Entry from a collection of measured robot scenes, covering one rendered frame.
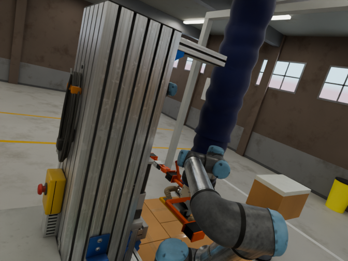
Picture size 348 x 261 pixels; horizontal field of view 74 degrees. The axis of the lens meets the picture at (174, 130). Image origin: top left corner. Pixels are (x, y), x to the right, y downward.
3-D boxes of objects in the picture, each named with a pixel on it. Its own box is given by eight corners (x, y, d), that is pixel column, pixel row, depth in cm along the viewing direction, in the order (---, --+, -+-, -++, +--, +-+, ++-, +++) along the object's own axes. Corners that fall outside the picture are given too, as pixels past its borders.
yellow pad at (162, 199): (200, 228, 141) (202, 221, 140) (188, 231, 135) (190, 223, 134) (170, 198, 167) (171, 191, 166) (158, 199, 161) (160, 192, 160)
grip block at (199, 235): (203, 238, 116) (206, 230, 115) (191, 242, 110) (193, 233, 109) (193, 228, 122) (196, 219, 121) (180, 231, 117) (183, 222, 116)
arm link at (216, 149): (211, 148, 103) (207, 143, 111) (204, 170, 105) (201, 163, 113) (228, 152, 104) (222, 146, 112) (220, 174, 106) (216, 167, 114)
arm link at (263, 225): (180, 250, 99) (238, 192, 61) (213, 256, 101) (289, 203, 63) (178, 283, 91) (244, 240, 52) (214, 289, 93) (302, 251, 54)
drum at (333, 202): (348, 213, 528) (361, 185, 513) (341, 215, 501) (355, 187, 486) (327, 202, 563) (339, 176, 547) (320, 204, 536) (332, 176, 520)
